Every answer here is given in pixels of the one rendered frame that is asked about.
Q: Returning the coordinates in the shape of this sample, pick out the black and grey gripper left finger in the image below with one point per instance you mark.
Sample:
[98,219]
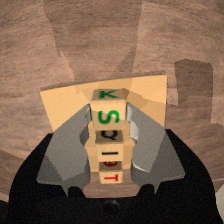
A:
[58,162]

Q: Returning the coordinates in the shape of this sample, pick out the tan square mat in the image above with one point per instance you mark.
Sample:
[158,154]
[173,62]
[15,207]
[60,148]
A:
[147,93]

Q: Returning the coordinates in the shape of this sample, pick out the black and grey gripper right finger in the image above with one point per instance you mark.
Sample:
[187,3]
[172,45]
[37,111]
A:
[162,159]

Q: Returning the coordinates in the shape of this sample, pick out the wooden letter block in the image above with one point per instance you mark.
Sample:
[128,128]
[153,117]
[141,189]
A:
[110,172]
[108,109]
[109,145]

